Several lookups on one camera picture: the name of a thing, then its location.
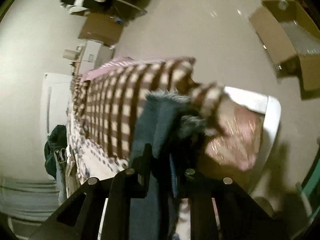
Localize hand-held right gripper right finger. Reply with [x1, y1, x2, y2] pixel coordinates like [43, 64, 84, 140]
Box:
[169, 152, 295, 240]

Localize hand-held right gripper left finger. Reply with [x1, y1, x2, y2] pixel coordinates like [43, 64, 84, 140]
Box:
[30, 144, 153, 240]

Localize dark teal pants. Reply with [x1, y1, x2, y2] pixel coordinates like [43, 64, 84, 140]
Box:
[129, 91, 208, 240]

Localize floral bed sheet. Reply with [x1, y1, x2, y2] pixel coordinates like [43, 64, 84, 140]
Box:
[65, 80, 130, 188]

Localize brown checkered blanket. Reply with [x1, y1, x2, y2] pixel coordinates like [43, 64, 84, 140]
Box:
[71, 57, 225, 160]

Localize pink shiny cloth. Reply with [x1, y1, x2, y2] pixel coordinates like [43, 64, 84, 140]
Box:
[204, 100, 264, 172]

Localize dark green garment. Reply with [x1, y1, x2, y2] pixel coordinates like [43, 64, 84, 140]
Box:
[44, 124, 68, 179]

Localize white door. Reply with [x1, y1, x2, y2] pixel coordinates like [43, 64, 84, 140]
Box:
[40, 72, 73, 138]

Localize grey striped cloth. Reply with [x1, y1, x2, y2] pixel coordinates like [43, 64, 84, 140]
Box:
[0, 176, 60, 222]

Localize white small cabinet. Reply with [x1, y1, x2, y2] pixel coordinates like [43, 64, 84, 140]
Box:
[75, 40, 116, 74]

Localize teal chair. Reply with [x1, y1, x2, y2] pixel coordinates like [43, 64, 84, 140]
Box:
[296, 137, 320, 218]

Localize white paper roll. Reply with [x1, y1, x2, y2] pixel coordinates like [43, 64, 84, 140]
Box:
[63, 49, 77, 60]

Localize flat cardboard box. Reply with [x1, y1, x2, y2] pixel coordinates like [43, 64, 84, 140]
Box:
[78, 12, 125, 47]

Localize large open cardboard box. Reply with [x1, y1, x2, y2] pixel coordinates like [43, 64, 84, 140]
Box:
[249, 0, 320, 100]

